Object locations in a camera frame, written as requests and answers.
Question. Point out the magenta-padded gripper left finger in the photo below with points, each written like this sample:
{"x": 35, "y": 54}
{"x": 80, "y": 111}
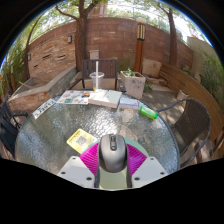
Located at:
{"x": 75, "y": 170}

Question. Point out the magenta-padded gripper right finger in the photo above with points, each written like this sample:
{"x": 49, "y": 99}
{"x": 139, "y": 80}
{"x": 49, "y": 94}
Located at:
{"x": 148, "y": 170}

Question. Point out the dark grey computer mouse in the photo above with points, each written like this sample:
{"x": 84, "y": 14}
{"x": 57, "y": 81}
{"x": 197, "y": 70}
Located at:
{"x": 113, "y": 153}

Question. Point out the yellow printed card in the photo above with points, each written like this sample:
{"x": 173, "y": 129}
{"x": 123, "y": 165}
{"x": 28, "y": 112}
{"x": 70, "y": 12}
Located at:
{"x": 78, "y": 140}

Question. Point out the small green bottle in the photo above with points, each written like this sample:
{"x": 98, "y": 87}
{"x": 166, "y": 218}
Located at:
{"x": 148, "y": 112}

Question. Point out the brown wicker chair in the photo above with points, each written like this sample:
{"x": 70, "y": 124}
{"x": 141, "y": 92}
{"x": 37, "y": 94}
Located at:
{"x": 190, "y": 123}

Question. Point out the white licence plate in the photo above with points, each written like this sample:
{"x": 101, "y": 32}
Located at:
{"x": 44, "y": 108}

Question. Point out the blue booklet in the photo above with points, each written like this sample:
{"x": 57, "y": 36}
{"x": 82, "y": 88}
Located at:
{"x": 130, "y": 102}

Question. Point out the white book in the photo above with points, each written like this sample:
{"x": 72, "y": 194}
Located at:
{"x": 106, "y": 98}

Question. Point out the white square planter with plant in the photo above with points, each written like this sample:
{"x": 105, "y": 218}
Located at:
{"x": 135, "y": 85}

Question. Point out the stone raised garden bed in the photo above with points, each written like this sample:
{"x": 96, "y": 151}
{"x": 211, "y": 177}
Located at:
{"x": 43, "y": 88}

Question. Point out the clear plastic cup with straw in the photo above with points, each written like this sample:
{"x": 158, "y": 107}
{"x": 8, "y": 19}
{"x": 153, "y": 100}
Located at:
{"x": 96, "y": 80}

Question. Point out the curved wooden bench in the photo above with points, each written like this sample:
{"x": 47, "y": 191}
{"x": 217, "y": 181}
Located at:
{"x": 186, "y": 83}

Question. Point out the beige stone block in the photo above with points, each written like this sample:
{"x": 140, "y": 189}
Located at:
{"x": 152, "y": 68}

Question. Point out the dark slatted wooden chair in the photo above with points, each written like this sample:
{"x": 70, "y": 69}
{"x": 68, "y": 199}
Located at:
{"x": 108, "y": 68}

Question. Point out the thick tree trunk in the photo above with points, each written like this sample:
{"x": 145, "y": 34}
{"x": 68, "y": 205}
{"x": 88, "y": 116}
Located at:
{"x": 81, "y": 43}

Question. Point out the slim tree trunk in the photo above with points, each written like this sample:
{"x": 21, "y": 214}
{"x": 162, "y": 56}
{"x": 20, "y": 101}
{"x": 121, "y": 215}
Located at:
{"x": 172, "y": 40}

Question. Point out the grey wall utility box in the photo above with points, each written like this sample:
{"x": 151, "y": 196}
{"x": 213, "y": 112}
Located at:
{"x": 94, "y": 54}

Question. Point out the wooden garden lamp post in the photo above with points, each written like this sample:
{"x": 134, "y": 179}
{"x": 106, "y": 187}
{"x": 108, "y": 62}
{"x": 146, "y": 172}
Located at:
{"x": 140, "y": 50}

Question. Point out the black wall lamp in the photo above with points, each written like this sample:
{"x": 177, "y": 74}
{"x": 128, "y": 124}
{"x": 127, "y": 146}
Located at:
{"x": 29, "y": 57}
{"x": 69, "y": 39}

